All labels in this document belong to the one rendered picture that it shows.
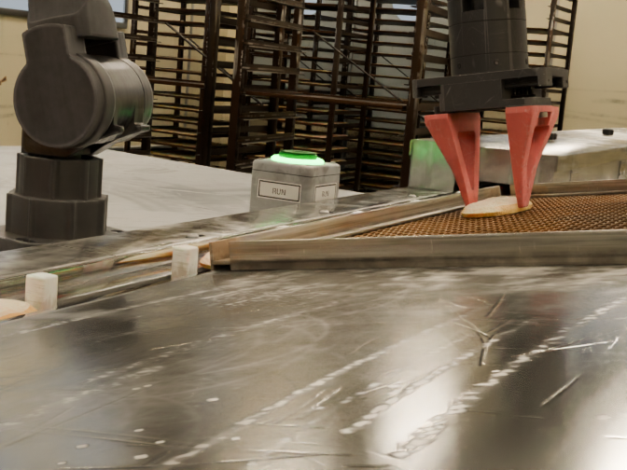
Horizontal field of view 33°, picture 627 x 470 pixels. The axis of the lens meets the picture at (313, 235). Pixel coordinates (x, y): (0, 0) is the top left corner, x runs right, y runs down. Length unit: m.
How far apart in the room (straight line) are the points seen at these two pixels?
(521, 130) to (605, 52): 7.16
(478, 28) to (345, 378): 0.54
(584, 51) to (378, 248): 7.46
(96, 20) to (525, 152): 0.37
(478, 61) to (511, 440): 0.59
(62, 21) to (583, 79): 7.16
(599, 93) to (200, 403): 7.69
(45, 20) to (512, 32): 0.37
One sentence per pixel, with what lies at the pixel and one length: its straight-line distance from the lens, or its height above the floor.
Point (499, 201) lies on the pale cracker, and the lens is 0.78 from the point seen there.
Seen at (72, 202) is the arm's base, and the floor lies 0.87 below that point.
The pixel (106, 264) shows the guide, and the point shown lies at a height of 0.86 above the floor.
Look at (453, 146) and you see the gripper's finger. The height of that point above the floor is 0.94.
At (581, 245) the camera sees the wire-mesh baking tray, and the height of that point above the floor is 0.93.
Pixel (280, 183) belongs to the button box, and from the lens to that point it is 1.08.
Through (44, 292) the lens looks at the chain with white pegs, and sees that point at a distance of 0.59.
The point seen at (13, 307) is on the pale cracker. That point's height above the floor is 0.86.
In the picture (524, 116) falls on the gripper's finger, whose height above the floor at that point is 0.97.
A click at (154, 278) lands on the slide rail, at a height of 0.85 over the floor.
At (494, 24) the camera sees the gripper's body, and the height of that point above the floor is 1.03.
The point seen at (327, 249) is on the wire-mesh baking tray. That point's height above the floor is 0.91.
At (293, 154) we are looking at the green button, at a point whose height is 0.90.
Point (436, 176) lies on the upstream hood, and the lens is 1.28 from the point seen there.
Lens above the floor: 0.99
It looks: 9 degrees down
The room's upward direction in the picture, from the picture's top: 5 degrees clockwise
